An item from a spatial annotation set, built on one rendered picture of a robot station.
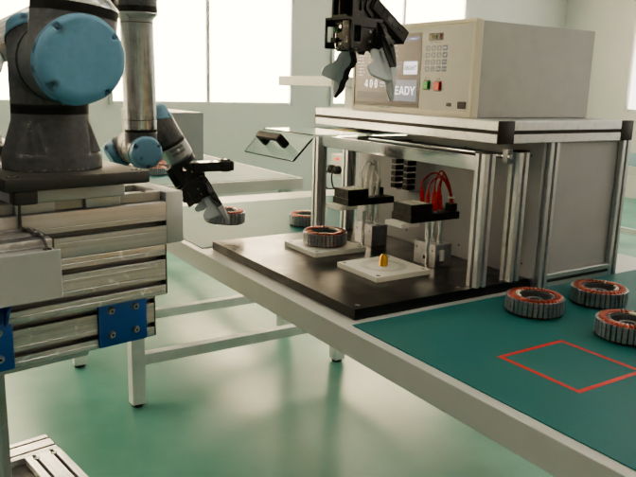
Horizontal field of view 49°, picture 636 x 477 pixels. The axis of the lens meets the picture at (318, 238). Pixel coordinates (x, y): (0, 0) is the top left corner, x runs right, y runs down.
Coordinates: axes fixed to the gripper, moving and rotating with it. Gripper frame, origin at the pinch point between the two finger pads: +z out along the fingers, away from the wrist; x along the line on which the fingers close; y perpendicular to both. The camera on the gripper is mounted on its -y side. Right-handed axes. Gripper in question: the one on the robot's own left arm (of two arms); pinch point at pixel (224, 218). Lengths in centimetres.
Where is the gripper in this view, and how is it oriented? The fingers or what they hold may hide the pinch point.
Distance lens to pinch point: 194.0
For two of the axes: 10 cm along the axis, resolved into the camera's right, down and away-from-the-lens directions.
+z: 4.4, 8.2, 3.7
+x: 3.6, 2.1, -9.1
